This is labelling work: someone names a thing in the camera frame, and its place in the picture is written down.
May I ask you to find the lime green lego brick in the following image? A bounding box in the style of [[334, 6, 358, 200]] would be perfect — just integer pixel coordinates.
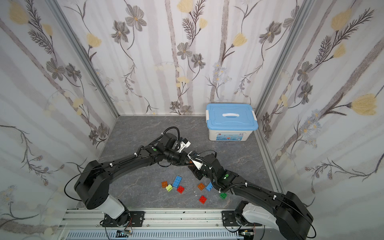
[[166, 185, 173, 192]]

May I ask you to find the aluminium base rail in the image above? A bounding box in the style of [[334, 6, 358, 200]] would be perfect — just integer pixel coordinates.
[[56, 208, 307, 232]]

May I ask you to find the light blue long lego brick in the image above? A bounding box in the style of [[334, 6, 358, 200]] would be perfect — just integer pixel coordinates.
[[172, 176, 182, 189]]

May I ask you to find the light blue long brick right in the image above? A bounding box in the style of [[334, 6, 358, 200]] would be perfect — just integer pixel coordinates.
[[206, 183, 213, 192]]

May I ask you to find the red lego brick front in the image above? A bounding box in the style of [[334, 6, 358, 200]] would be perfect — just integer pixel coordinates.
[[199, 196, 207, 204]]

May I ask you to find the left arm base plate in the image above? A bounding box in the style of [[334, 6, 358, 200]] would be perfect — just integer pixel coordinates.
[[100, 211, 146, 228]]

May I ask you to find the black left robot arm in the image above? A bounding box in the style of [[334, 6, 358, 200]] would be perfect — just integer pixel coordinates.
[[74, 127, 191, 226]]

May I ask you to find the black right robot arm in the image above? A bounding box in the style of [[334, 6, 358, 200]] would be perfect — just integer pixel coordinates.
[[182, 151, 317, 240]]

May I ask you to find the red lego brick left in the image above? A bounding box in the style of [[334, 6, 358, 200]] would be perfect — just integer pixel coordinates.
[[177, 186, 185, 194]]

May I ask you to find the red lego brick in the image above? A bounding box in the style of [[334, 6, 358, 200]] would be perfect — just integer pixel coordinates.
[[177, 186, 185, 194], [199, 196, 207, 204]]

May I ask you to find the white perforated cable tray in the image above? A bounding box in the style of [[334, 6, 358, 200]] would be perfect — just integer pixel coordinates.
[[64, 229, 244, 240]]

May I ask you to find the blue lid storage box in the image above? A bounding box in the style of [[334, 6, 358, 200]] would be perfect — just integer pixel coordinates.
[[206, 103, 259, 142]]

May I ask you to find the orange lego brick centre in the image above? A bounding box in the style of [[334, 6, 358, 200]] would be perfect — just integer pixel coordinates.
[[198, 183, 206, 191]]

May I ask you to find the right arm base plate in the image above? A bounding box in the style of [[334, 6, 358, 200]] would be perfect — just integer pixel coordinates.
[[221, 211, 262, 228]]

